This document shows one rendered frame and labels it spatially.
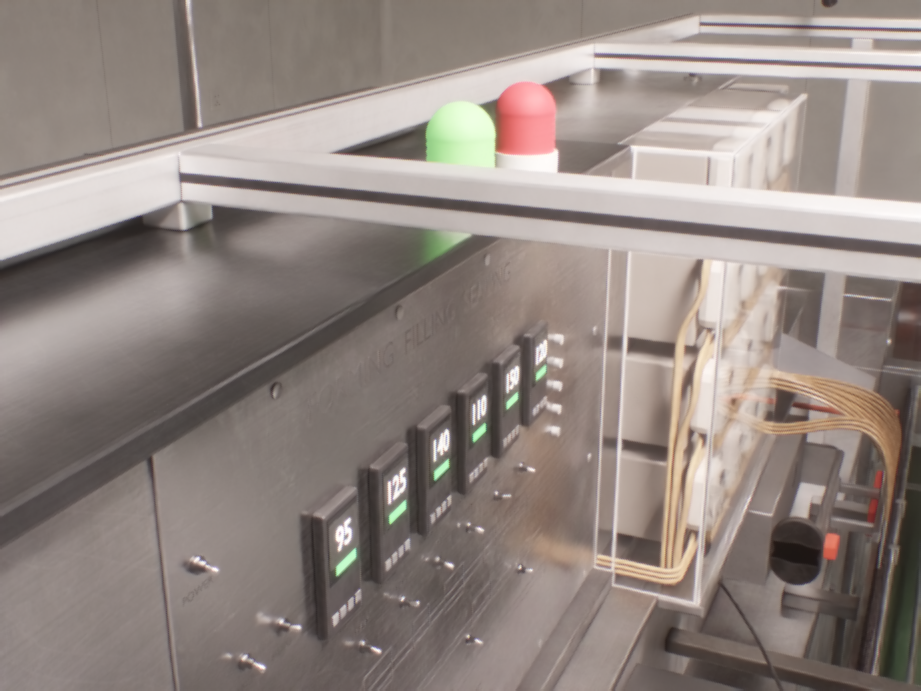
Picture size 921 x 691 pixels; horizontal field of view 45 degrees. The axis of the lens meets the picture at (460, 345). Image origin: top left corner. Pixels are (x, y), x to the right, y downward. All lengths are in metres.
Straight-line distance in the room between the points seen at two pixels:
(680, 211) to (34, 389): 0.39
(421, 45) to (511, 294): 5.57
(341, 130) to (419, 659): 0.49
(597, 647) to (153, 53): 3.92
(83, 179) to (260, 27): 4.78
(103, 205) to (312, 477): 0.25
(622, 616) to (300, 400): 0.79
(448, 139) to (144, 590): 0.47
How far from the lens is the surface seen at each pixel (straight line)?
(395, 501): 0.83
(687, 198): 0.71
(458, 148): 0.92
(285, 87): 5.75
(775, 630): 2.02
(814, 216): 0.70
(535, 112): 1.06
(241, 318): 0.68
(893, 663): 2.23
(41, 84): 4.45
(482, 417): 0.96
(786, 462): 1.88
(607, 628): 1.39
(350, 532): 0.77
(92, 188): 0.81
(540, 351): 1.08
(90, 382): 0.60
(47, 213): 0.78
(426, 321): 0.85
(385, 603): 0.87
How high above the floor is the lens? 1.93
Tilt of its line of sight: 20 degrees down
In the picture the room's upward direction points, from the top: straight up
